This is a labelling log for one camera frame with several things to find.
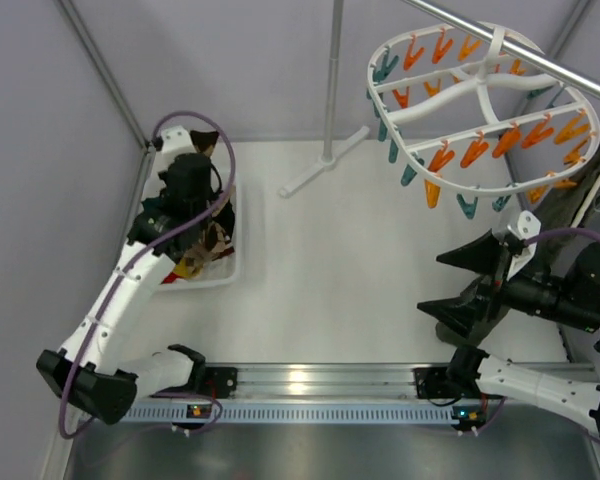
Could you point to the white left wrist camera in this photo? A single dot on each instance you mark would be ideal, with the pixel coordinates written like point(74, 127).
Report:
point(173, 141)

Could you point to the black socks pile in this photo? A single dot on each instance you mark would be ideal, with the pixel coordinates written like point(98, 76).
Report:
point(226, 218)

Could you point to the aluminium mounting rail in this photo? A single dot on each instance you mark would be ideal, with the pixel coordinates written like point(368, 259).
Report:
point(330, 385)

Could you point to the white oval clip hanger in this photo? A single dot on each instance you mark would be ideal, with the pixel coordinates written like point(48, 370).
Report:
point(449, 104)

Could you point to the dark teal sock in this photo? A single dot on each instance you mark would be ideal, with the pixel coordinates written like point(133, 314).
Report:
point(150, 205)

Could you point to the yellow red sock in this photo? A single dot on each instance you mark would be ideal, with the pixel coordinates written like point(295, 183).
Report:
point(183, 271)

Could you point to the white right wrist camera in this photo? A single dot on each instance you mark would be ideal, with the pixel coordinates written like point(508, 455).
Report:
point(516, 227)

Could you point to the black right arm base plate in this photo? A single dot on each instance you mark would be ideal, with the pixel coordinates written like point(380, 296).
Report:
point(436, 383)

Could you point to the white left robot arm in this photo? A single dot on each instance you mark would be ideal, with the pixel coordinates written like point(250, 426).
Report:
point(155, 244)

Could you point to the orange brown argyle sock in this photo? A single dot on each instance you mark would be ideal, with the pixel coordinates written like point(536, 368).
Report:
point(214, 244)

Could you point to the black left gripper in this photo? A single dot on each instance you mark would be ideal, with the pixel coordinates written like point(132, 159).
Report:
point(200, 220)

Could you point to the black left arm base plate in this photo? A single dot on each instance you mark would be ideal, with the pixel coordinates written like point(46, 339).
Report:
point(215, 382)

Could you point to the dark green drawstring shorts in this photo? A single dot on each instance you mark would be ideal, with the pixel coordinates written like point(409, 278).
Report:
point(558, 209)

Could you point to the white drying rack stand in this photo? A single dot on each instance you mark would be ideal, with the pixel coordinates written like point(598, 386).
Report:
point(331, 153)

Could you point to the white plastic laundry basket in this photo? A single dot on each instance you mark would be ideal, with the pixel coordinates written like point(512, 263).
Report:
point(213, 274)

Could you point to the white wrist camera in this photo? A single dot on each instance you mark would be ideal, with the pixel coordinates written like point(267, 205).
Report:
point(173, 141)
point(516, 227)

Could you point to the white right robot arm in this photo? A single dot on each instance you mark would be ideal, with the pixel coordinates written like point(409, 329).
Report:
point(506, 284)

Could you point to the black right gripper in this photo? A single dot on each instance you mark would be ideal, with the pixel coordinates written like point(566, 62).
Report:
point(498, 273)

